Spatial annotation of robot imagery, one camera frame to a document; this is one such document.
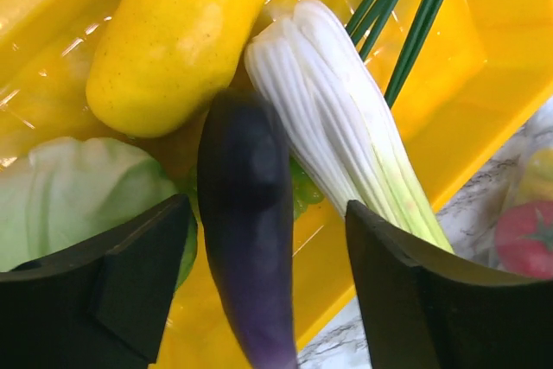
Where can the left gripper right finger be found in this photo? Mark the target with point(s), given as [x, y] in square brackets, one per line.
[423, 307]

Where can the purple toy eggplant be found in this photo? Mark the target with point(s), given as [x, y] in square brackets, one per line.
[246, 205]

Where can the yellow toy lemon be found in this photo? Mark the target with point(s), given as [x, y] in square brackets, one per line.
[160, 61]

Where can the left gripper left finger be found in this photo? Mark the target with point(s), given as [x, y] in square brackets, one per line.
[102, 303]

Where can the green toy cabbage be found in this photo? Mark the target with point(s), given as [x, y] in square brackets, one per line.
[66, 191]

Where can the clear zip top bag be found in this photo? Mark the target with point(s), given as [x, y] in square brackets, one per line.
[485, 253]

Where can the red toy apple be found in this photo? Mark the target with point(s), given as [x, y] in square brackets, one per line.
[523, 239]

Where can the green toy celery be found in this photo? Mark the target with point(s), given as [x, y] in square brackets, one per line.
[339, 127]

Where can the green toy grapes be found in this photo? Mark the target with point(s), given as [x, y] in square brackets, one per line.
[305, 192]

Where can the yellow toy bananas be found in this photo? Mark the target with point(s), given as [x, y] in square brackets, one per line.
[536, 181]

